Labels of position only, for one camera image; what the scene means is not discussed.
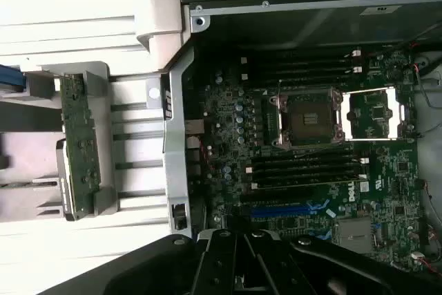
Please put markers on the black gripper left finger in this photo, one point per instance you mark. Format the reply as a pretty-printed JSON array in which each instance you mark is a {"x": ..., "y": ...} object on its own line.
[{"x": 217, "y": 260}]

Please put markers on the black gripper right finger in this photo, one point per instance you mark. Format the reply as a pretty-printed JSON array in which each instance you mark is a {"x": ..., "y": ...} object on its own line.
[{"x": 269, "y": 264}]

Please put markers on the blue expansion slot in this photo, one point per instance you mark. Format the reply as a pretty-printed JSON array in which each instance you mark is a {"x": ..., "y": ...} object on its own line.
[{"x": 279, "y": 212}]

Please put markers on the silver chipset heat sink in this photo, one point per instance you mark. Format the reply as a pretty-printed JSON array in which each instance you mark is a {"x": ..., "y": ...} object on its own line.
[{"x": 355, "y": 236}]

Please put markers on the open pc case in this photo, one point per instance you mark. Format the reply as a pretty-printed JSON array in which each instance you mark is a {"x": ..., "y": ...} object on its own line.
[{"x": 174, "y": 129}]

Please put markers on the cpu socket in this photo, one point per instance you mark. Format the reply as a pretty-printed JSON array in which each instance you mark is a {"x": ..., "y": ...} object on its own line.
[{"x": 310, "y": 117}]

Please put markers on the green motherboard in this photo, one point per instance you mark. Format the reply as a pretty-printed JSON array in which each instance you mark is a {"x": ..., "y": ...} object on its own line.
[{"x": 397, "y": 177}]

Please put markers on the metal locking lever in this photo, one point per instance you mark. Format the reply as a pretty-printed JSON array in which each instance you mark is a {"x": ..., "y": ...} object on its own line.
[{"x": 279, "y": 101}]

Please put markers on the grey parts rack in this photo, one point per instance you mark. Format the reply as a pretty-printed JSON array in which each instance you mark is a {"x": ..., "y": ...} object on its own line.
[{"x": 98, "y": 82}]

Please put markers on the blue disk carrier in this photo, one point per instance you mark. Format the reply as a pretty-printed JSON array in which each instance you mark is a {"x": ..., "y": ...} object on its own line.
[{"x": 10, "y": 79}]

